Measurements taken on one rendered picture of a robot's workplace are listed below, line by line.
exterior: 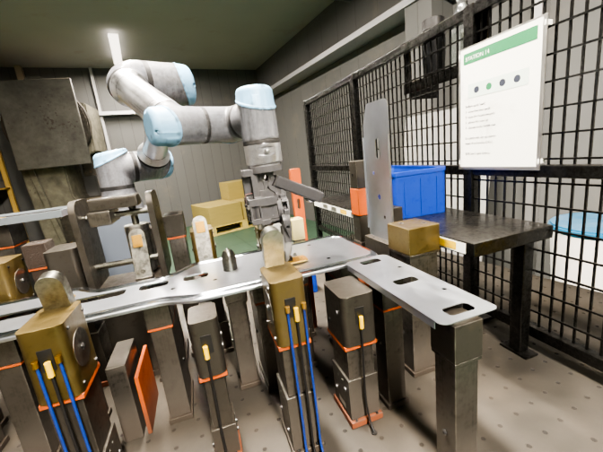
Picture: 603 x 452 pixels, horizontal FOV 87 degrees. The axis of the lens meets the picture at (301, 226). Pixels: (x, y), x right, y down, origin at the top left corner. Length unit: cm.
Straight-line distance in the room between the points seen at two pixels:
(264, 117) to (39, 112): 541
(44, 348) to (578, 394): 96
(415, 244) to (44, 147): 559
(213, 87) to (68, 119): 288
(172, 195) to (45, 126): 241
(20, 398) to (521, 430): 93
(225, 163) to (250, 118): 661
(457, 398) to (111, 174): 122
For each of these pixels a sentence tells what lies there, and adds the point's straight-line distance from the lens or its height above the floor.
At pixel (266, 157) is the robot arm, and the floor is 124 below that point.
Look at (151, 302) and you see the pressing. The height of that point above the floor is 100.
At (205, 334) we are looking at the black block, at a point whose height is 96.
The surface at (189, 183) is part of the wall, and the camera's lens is 711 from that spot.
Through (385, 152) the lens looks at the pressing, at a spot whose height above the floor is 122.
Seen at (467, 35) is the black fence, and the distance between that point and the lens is 102.
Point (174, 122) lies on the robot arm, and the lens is 67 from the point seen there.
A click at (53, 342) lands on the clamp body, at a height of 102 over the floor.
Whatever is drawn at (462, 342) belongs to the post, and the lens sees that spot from 52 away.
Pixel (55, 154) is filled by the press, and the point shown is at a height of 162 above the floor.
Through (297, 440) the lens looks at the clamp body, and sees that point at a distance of 69.
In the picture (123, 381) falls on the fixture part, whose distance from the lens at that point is 79.
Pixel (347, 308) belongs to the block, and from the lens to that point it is 59.
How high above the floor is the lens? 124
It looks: 13 degrees down
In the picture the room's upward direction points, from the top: 7 degrees counter-clockwise
